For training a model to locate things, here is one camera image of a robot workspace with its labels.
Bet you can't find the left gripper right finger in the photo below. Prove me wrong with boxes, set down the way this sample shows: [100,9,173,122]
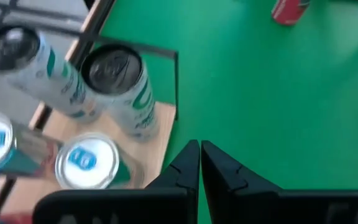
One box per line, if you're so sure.
[200,140,358,224]

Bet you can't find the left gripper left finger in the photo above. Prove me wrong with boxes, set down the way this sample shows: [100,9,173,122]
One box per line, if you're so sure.
[32,139,201,224]

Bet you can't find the white Celsius Arctic Vibe can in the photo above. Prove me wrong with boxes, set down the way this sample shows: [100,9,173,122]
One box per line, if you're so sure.
[80,43,160,142]
[0,25,107,123]

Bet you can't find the green table mat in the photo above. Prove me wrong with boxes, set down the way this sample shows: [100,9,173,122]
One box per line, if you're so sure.
[99,0,358,224]

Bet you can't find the wooden shelf black metal frame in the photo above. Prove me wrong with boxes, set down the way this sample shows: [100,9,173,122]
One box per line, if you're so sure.
[0,34,180,218]

